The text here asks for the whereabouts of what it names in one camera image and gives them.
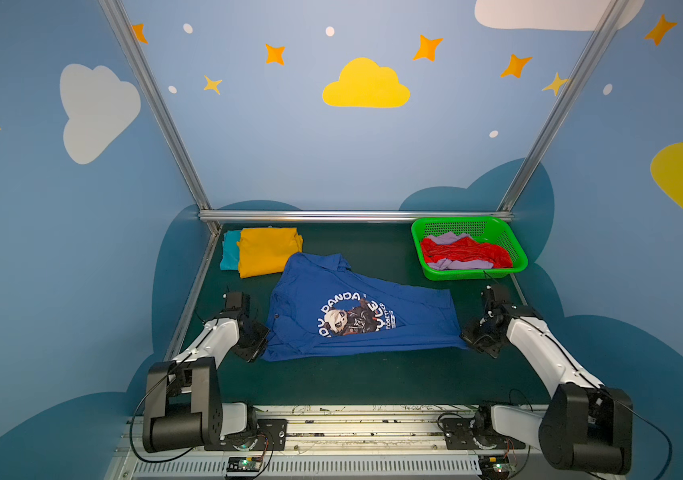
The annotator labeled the folded yellow t-shirt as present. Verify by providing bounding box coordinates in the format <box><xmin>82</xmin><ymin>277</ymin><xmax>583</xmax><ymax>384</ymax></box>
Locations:
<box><xmin>237</xmin><ymin>227</ymin><xmax>303</xmax><ymax>278</ymax></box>

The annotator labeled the diagonal aluminium post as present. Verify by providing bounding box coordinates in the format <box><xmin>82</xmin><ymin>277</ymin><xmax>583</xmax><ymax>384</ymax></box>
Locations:
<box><xmin>497</xmin><ymin>0</ymin><xmax>631</xmax><ymax>220</ymax></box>
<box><xmin>98</xmin><ymin>0</ymin><xmax>210</xmax><ymax>214</ymax></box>

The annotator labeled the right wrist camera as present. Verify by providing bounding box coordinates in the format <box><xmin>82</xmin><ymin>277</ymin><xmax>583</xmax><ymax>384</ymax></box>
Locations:
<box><xmin>481</xmin><ymin>283</ymin><xmax>511</xmax><ymax>311</ymax></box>

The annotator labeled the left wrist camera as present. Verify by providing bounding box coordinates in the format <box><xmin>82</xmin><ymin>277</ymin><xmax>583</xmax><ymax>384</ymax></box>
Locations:
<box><xmin>222</xmin><ymin>292</ymin><xmax>250</xmax><ymax>320</ymax></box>

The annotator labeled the lilac t-shirt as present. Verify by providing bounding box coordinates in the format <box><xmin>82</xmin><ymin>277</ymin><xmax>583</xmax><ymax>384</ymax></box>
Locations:
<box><xmin>427</xmin><ymin>232</ymin><xmax>495</xmax><ymax>271</ymax></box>

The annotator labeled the green plastic laundry basket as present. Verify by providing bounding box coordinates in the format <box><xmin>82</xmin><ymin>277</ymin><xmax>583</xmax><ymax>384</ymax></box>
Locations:
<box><xmin>411</xmin><ymin>217</ymin><xmax>529</xmax><ymax>281</ymax></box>

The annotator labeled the red t-shirt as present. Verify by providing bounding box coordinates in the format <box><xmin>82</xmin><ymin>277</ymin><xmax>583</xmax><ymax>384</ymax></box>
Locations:
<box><xmin>418</xmin><ymin>235</ymin><xmax>515</xmax><ymax>270</ymax></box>

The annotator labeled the green circuit board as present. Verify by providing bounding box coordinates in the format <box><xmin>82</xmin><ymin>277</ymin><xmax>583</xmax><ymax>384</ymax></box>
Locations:
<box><xmin>479</xmin><ymin>456</ymin><xmax>511</xmax><ymax>480</ymax></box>
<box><xmin>226</xmin><ymin>456</ymin><xmax>263</xmax><ymax>475</ymax></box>

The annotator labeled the left diagonal aluminium post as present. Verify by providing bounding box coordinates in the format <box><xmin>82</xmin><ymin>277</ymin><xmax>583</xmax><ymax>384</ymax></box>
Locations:
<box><xmin>98</xmin><ymin>0</ymin><xmax>210</xmax><ymax>214</ymax></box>

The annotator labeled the back horizontal aluminium bar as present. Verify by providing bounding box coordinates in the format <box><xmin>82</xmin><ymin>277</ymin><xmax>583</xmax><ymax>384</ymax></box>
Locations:
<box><xmin>198</xmin><ymin>209</ymin><xmax>513</xmax><ymax>223</ymax></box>

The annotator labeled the blue printed t-shirt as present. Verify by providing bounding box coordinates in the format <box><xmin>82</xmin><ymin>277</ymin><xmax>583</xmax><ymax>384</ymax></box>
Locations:
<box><xmin>263</xmin><ymin>253</ymin><xmax>467</xmax><ymax>362</ymax></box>

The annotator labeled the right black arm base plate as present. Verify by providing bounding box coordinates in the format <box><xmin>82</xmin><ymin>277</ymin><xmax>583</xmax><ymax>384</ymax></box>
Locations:
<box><xmin>437</xmin><ymin>416</ymin><xmax>527</xmax><ymax>450</ymax></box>

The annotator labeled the folded teal t-shirt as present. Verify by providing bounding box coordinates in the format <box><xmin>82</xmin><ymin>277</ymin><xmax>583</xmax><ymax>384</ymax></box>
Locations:
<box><xmin>219</xmin><ymin>230</ymin><xmax>241</xmax><ymax>271</ymax></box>

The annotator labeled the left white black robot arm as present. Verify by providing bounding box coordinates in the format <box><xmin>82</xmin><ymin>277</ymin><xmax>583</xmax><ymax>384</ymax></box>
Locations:
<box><xmin>129</xmin><ymin>314</ymin><xmax>269</xmax><ymax>464</ymax></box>

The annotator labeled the aluminium front rail frame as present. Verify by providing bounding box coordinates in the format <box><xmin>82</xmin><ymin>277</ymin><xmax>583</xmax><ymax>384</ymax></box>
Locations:
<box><xmin>103</xmin><ymin>404</ymin><xmax>627</xmax><ymax>480</ymax></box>

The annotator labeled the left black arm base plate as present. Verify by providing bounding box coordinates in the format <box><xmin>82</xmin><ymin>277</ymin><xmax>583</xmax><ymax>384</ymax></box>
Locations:
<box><xmin>204</xmin><ymin>418</ymin><xmax>287</xmax><ymax>452</ymax></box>

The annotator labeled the right green circuit board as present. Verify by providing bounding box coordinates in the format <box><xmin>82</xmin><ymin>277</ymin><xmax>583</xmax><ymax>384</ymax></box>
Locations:
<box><xmin>479</xmin><ymin>456</ymin><xmax>511</xmax><ymax>480</ymax></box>

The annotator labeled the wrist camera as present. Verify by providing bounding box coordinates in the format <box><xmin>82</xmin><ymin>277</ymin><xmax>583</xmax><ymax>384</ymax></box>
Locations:
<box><xmin>222</xmin><ymin>292</ymin><xmax>250</xmax><ymax>320</ymax></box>
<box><xmin>481</xmin><ymin>283</ymin><xmax>511</xmax><ymax>311</ymax></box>

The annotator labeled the right diagonal aluminium post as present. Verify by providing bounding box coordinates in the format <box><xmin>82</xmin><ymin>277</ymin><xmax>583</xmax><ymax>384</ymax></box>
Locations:
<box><xmin>497</xmin><ymin>0</ymin><xmax>631</xmax><ymax>220</ymax></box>

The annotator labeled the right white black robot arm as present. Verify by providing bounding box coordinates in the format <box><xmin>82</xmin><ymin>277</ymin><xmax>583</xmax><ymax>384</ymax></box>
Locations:
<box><xmin>461</xmin><ymin>303</ymin><xmax>639</xmax><ymax>477</ymax></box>

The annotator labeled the left green circuit board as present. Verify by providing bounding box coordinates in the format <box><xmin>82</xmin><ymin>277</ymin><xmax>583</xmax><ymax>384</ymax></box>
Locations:
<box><xmin>226</xmin><ymin>456</ymin><xmax>263</xmax><ymax>475</ymax></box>

